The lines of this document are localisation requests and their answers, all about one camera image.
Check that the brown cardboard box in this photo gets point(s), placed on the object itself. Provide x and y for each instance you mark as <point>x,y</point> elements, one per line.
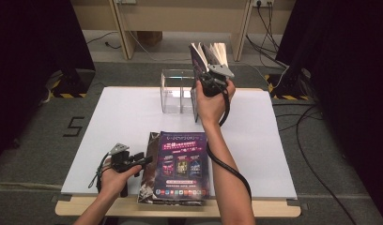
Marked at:
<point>150,38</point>

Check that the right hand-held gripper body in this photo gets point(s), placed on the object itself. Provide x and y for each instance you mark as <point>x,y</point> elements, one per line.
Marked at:
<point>213,86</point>

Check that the grey tape patch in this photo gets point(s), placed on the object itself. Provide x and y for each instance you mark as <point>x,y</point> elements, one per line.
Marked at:
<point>60,198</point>
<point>297,205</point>

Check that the white wall socket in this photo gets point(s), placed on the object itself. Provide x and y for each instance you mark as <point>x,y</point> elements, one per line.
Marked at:
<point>263,3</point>

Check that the beige wooden desk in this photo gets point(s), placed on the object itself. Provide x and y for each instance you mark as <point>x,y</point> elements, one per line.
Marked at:
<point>180,15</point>

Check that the person's right hand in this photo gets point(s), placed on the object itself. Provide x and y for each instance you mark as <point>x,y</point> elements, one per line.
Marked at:
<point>211,109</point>

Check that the person's left hand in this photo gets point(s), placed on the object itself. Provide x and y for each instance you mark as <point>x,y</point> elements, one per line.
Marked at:
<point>117,182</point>

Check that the light wooden table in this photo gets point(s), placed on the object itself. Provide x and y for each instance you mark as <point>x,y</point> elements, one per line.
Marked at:
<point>268,209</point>

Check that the black curtain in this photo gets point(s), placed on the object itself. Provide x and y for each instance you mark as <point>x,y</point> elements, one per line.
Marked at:
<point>352,78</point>
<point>30,62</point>

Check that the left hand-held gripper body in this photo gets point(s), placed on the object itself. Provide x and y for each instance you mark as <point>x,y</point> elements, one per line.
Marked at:
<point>120,161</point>

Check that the white table board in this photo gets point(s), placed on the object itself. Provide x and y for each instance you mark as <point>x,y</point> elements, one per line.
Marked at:
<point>117,125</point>

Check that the clear acrylic file holder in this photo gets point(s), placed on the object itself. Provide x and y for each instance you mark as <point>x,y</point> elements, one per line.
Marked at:
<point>171,103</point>

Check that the black hazard-striped stand base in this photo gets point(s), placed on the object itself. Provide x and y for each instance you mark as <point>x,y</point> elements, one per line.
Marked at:
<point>73,84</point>
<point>289,87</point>

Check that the white picture-grid magazine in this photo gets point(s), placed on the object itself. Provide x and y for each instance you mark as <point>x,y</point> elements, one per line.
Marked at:
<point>220,53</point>

